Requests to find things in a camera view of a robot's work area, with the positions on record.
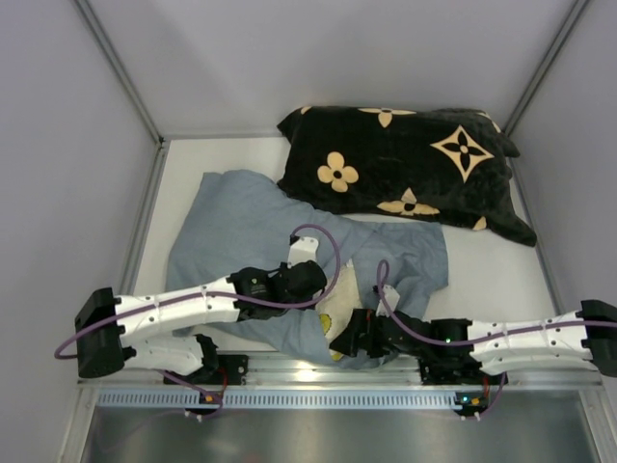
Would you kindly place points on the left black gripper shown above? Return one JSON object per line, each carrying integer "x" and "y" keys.
{"x": 311, "y": 278}

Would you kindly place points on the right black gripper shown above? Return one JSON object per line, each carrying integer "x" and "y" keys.
{"x": 360, "y": 335}

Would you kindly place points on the cream yellow foam pillow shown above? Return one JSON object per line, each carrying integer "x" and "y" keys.
{"x": 335, "y": 311}

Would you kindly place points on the beige green blue pillowcase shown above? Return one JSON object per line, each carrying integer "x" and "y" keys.
{"x": 242, "y": 219}

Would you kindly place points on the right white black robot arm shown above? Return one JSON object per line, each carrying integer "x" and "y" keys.
{"x": 459, "y": 351}

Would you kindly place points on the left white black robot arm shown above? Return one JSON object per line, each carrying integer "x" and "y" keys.
{"x": 137, "y": 332}

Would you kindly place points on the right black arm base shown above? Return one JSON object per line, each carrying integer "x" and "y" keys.
{"x": 455, "y": 371}

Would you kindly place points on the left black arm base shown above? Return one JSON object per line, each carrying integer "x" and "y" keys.
{"x": 227, "y": 369}

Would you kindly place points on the black floral plush pillow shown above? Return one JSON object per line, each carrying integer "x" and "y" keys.
{"x": 447, "y": 166}

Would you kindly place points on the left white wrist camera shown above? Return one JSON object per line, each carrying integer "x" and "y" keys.
{"x": 302, "y": 249}

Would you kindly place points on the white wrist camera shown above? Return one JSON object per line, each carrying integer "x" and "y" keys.
{"x": 302, "y": 249}
{"x": 388, "y": 300}

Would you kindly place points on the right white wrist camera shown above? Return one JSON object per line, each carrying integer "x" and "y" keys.
{"x": 388, "y": 300}

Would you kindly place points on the aluminium mounting rail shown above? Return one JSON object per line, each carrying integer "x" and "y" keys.
{"x": 337, "y": 367}

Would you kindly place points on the slotted grey cable duct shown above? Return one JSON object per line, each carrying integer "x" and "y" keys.
{"x": 290, "y": 399}

